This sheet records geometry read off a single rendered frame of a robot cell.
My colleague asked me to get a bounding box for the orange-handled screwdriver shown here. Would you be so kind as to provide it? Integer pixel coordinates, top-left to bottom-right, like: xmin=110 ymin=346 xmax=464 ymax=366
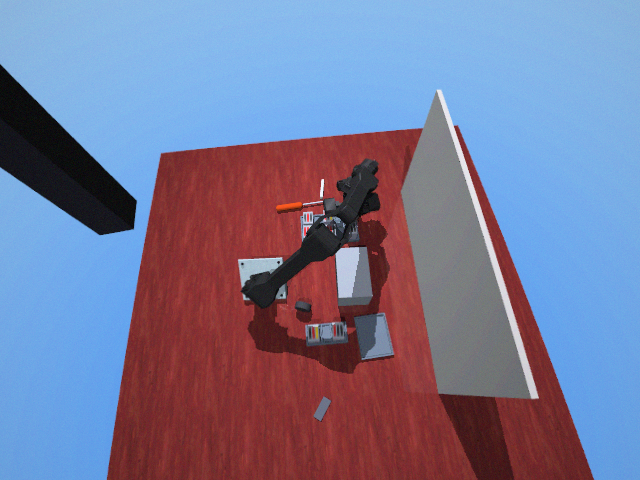
xmin=276 ymin=201 xmax=323 ymax=211

